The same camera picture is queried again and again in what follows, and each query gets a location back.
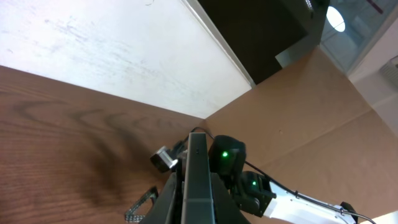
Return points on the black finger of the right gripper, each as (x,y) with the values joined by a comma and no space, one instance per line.
(131,215)

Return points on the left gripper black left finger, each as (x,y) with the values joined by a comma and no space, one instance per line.
(160,212)

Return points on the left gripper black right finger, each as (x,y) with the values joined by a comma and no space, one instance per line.
(226,211)

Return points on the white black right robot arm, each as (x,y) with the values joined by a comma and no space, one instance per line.
(253,192)

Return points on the brown cardboard side panel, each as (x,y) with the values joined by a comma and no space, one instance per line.
(311,130)

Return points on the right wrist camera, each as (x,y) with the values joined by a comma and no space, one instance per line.
(162,160)

